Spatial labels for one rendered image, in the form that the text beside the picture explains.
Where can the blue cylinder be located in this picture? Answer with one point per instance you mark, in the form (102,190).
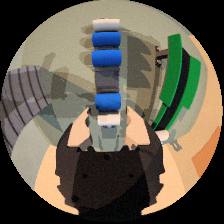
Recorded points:
(106,39)
(106,58)
(108,101)

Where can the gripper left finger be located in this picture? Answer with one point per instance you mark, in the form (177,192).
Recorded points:
(76,138)

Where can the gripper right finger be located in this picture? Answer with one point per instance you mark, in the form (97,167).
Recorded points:
(140,136)

